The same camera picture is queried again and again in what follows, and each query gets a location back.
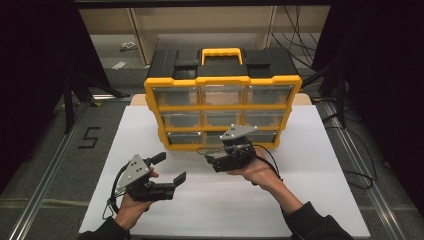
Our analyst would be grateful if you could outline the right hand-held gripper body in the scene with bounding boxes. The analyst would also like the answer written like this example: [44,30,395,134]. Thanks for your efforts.
[204,123,260,174]

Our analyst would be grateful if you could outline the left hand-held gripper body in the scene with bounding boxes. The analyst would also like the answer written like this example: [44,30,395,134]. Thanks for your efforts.
[115,153,176,203]

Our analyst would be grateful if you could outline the clear plastic drawer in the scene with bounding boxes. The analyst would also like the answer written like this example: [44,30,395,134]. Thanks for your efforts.
[196,130,234,158]

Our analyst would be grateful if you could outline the yellow black organizer cabinet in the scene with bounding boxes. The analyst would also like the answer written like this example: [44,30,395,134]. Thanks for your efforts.
[143,46,304,152]

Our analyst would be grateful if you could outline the person's right hand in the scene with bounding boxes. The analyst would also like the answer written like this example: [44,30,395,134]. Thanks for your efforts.
[226,148,284,193]

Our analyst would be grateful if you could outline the person's left hand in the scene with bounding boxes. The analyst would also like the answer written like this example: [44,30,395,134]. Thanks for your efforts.
[114,194,152,231]

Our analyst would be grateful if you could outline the set of transparent cabinet drawers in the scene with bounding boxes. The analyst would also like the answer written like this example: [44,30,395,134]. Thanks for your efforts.
[152,84,294,146]

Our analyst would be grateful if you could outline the black tripod stand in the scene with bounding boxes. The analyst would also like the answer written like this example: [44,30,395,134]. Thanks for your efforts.
[61,69,125,135]
[300,61,349,129]

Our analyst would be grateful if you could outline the small grey floor scrap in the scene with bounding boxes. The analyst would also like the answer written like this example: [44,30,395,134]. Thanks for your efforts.
[119,41,139,52]

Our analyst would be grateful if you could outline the dark curtain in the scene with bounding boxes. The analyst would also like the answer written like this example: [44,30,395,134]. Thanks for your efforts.
[0,0,113,196]
[311,0,424,218]

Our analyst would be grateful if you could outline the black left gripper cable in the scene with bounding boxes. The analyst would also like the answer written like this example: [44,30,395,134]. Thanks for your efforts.
[101,162,135,221]

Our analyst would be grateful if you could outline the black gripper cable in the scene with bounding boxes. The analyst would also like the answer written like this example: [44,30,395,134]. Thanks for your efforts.
[101,162,135,221]
[249,143,284,183]

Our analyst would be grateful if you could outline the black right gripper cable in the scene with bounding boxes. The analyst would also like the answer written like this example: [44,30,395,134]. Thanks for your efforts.
[249,143,284,183]

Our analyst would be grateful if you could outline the metal floor rail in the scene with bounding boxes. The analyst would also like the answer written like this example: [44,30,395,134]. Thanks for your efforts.
[8,94,133,240]
[314,99,409,240]

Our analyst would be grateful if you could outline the black floor cables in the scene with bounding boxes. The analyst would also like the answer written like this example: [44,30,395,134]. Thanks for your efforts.
[321,111,381,191]

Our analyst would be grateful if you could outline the black cable bundle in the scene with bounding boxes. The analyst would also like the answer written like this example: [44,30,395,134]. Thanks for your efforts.
[270,4,323,69]

